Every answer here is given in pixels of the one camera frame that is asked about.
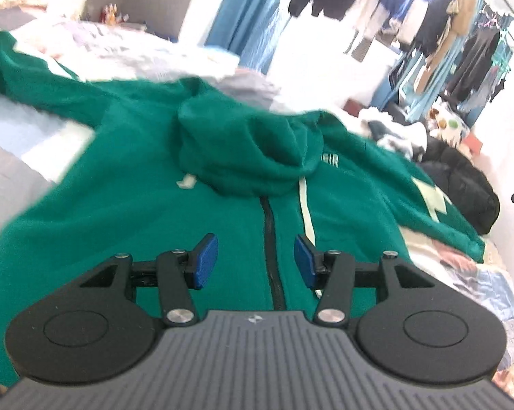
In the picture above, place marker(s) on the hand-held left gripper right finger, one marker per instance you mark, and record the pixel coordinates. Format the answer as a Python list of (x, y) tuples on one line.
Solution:
[(306, 260)]

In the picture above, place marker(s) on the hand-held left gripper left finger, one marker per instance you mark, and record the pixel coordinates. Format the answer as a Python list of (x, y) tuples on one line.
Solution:
[(205, 260)]

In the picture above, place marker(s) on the green zip hoodie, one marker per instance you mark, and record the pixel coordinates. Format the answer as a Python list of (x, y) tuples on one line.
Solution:
[(133, 205)]

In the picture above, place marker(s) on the black down jacket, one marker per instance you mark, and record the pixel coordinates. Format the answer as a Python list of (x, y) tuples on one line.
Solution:
[(462, 183)]

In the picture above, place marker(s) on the pink box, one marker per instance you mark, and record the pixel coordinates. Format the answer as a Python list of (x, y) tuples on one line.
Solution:
[(472, 144)]

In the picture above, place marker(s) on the patchwork checked quilt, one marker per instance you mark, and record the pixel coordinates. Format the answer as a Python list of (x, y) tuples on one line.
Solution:
[(475, 299)]

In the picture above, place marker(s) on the white fleece garment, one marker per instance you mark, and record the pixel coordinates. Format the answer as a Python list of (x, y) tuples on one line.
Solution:
[(406, 134)]

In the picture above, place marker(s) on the light blue hanging dress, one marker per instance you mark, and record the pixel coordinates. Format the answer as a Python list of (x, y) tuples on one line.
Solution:
[(428, 89)]

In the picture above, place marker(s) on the dark hanging garments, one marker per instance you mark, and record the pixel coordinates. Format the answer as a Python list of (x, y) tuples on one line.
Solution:
[(475, 59)]

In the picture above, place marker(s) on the teal clip hanger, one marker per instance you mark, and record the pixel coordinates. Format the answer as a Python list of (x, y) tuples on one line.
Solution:
[(504, 51)]

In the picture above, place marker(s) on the dark red item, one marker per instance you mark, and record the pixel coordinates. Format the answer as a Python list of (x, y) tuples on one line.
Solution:
[(354, 106)]

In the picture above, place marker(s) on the tan hanging coat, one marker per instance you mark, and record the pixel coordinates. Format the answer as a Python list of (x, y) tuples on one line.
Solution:
[(457, 17)]

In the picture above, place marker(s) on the black hanging jacket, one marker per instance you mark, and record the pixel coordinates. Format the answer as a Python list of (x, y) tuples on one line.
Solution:
[(434, 21)]

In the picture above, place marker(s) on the light blue striped cloth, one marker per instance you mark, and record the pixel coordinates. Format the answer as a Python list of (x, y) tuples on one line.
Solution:
[(267, 47)]

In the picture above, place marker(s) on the black white striped garment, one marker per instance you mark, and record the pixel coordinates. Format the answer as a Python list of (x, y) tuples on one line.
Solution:
[(361, 47)]

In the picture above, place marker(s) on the blue and white jacket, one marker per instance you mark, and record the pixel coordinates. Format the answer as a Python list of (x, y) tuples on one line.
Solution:
[(404, 8)]

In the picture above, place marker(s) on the beige hanging jacket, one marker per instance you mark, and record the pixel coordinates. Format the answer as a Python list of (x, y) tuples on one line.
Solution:
[(370, 8)]

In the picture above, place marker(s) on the blue curtain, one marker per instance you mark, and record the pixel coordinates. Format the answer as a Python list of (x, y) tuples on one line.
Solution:
[(244, 4)]

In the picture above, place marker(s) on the cluster of cosmetic bottles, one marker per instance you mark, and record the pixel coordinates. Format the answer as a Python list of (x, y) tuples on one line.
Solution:
[(111, 13)]

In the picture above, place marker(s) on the grey tall cabinet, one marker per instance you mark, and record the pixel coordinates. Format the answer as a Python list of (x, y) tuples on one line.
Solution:
[(154, 0)]

